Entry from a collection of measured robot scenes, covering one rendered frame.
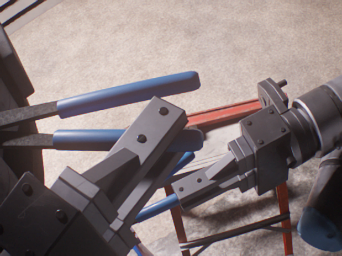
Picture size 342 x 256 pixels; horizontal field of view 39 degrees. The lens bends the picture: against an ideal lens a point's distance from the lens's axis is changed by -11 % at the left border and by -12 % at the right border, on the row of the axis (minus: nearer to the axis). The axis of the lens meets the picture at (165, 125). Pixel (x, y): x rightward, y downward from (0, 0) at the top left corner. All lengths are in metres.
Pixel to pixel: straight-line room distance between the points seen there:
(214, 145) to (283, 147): 0.79
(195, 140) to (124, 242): 0.09
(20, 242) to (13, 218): 0.02
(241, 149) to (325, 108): 0.13
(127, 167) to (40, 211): 0.08
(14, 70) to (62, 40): 2.95
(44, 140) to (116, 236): 0.10
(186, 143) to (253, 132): 0.27
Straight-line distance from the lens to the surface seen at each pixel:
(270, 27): 3.25
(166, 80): 0.39
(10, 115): 0.42
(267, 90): 0.70
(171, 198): 0.66
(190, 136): 0.36
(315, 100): 0.68
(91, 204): 0.31
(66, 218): 0.28
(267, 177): 0.69
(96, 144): 0.37
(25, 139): 0.41
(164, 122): 0.35
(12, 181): 0.52
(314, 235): 0.74
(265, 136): 0.62
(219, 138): 1.42
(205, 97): 2.94
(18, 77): 0.57
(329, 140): 0.67
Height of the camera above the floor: 2.38
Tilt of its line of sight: 56 degrees down
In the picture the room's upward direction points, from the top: 19 degrees counter-clockwise
